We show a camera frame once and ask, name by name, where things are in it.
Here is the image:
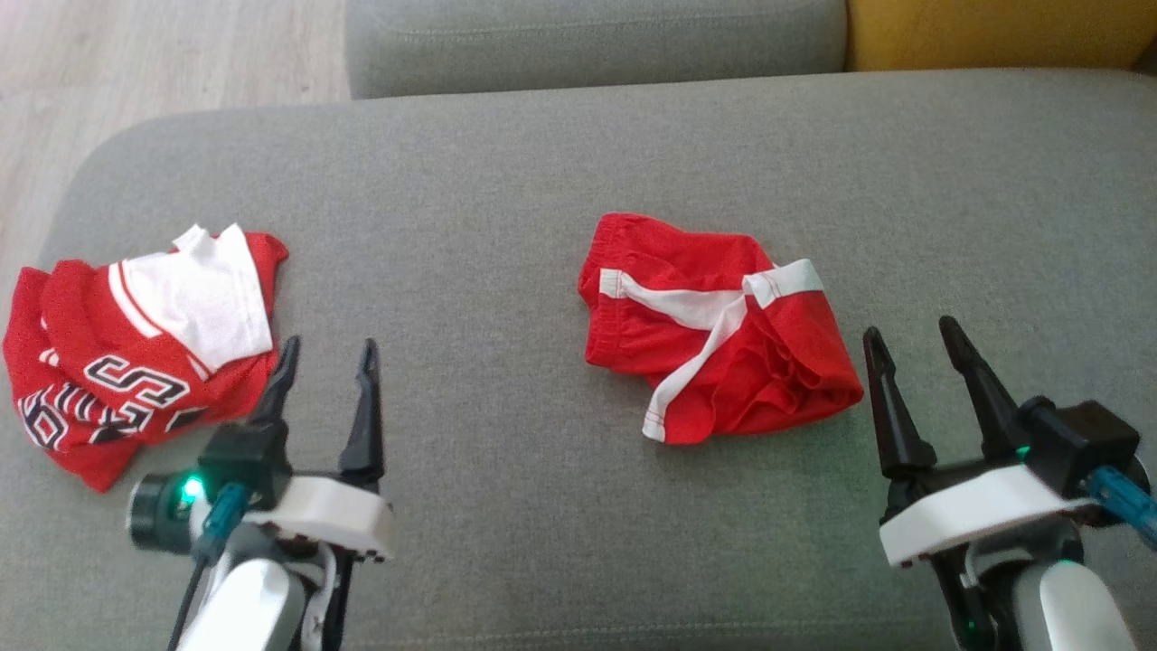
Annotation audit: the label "teal plug right camera cable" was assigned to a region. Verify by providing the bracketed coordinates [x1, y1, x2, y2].
[1085, 466, 1157, 551]

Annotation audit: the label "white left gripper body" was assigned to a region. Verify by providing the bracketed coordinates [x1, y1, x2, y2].
[242, 475, 397, 563]

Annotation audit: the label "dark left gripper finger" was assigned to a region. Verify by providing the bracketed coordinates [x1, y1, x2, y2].
[338, 338, 386, 495]
[248, 335, 301, 431]

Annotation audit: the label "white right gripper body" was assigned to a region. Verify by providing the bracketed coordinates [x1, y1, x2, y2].
[879, 457, 1096, 569]

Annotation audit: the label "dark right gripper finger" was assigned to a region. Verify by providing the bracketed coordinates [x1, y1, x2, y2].
[862, 326, 938, 480]
[938, 316, 1033, 462]

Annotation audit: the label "yellow cushion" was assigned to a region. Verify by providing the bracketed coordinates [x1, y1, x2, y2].
[845, 0, 1157, 73]

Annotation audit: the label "red shorts white stripes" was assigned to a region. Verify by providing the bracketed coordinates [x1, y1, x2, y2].
[578, 212, 865, 446]

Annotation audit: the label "teal plug left camera cable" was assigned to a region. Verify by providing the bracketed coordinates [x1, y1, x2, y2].
[167, 481, 249, 651]

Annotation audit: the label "teal plug camera cable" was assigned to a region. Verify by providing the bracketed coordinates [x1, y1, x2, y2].
[1085, 466, 1157, 551]
[167, 481, 249, 651]

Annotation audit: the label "red basketball jersey white trim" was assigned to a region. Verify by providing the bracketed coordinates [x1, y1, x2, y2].
[2, 223, 290, 494]

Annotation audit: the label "grey sofa cushion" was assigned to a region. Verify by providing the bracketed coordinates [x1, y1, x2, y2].
[346, 0, 849, 100]

